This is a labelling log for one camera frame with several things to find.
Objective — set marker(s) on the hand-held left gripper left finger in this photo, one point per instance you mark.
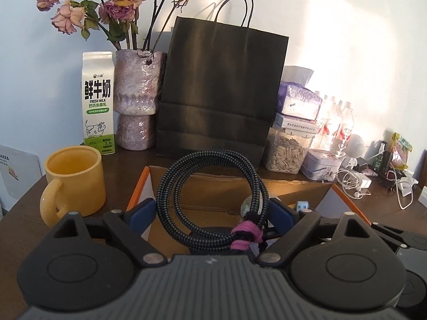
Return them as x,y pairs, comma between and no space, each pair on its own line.
143,214

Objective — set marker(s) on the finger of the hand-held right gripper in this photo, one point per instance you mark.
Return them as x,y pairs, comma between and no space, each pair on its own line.
400,234

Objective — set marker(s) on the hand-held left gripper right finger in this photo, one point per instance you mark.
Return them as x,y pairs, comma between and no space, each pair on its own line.
283,219

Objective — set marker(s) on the purple knitted pouch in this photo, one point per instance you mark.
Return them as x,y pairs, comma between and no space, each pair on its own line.
258,247

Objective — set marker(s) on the plastic bag bundle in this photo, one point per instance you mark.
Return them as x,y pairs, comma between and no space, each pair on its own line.
247,205

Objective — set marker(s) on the red printed cardboard box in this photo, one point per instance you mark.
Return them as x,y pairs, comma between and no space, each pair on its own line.
206,186

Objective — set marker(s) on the light blue cube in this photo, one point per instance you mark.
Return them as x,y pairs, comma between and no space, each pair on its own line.
303,206

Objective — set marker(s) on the small white object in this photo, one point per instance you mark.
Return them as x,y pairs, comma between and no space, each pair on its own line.
407,186

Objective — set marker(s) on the white charger adapter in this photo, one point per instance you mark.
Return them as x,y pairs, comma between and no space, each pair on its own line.
365,182

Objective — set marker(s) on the clear jar of seeds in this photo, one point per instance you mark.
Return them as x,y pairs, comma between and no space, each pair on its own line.
287,153

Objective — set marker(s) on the printed tin box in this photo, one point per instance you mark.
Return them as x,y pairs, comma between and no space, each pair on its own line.
322,165

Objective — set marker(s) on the pink flat object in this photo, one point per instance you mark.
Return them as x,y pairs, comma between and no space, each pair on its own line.
371,171

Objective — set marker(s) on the white earphones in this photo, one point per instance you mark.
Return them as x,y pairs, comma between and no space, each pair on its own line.
350,180

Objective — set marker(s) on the yellow mug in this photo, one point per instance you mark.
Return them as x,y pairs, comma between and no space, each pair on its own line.
76,180

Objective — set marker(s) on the black upright device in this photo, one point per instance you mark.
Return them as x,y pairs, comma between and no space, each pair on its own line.
383,158

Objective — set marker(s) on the black adapter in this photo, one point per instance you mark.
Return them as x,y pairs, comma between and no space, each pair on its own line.
362,164

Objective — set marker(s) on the yellow pink snack bag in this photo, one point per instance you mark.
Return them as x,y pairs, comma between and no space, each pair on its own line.
402,150

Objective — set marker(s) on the flat white box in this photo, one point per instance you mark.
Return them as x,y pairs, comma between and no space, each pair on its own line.
297,126

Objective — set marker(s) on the small white fan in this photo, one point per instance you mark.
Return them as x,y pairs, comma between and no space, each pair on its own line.
356,146

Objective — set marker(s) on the pack of water bottles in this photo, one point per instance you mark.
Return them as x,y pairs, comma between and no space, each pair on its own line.
333,125

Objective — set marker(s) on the white green milk carton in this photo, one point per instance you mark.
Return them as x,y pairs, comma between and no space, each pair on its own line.
98,106

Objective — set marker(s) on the purple tissue pack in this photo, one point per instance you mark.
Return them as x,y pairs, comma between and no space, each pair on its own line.
298,101

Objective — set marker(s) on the purple textured vase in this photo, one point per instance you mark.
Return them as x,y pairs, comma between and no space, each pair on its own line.
138,90

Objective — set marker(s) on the white printed panel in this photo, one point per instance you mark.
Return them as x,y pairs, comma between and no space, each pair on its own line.
18,173

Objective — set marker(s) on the black paper bag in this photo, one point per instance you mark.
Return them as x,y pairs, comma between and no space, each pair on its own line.
220,90

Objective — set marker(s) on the dried rose bouquet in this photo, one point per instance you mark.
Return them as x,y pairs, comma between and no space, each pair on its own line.
123,3

